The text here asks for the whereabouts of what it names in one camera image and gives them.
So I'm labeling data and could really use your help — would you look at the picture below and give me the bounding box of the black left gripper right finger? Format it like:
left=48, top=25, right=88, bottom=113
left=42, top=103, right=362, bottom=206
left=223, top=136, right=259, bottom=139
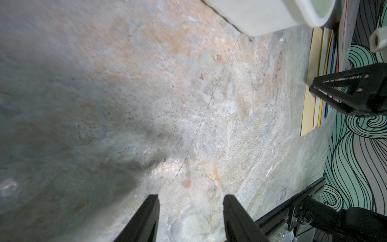
left=223, top=195, right=269, bottom=242

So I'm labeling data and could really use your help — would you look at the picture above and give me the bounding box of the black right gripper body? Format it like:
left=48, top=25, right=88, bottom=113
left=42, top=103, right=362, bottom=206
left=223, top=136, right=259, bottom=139
left=309, top=63, right=387, bottom=117

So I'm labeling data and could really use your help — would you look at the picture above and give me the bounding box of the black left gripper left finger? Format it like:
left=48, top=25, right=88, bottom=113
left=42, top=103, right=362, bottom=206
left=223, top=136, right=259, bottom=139
left=114, top=194, right=160, bottom=242

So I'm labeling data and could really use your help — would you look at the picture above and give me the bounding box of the pink sealed envelope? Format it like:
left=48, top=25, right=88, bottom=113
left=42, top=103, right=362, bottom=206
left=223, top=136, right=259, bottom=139
left=338, top=0, right=360, bottom=72

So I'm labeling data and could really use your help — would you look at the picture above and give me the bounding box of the white plastic storage box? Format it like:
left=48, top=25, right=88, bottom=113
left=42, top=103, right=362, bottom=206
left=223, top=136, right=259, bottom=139
left=205, top=0, right=336, bottom=37

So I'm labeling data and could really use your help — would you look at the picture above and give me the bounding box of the lavender envelope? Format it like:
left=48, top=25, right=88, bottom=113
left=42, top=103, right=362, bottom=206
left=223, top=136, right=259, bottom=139
left=320, top=102, right=333, bottom=126

